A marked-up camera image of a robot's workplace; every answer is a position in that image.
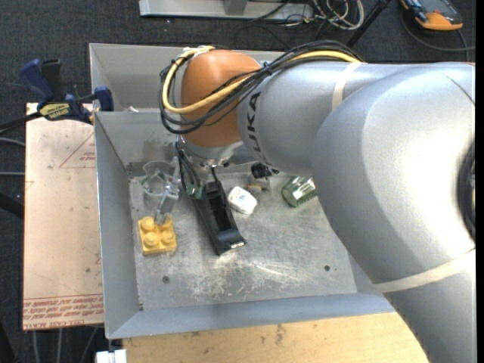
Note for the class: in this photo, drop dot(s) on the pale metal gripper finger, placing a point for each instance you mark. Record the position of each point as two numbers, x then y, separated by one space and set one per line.
167 212
159 212

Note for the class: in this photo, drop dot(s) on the grey metal bin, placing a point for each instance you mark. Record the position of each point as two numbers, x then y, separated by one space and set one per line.
264 270

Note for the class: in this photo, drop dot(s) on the black tape dispenser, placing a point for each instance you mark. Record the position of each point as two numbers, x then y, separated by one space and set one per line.
223 225

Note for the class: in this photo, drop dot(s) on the yellow toy brick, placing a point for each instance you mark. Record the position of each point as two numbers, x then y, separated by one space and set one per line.
157 240

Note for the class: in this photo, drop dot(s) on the clear plastic cup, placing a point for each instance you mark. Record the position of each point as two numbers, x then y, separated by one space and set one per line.
153 182

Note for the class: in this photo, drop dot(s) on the green clear glass cup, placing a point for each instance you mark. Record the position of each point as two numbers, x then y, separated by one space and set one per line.
298 192

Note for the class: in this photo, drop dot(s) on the small black and grey object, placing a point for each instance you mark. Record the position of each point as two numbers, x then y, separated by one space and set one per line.
260 182

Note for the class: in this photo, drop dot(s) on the small white box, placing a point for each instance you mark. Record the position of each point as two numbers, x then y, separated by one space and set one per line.
242 199

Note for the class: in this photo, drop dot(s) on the brown cardboard board red print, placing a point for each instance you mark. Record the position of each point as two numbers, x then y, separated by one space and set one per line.
60 210

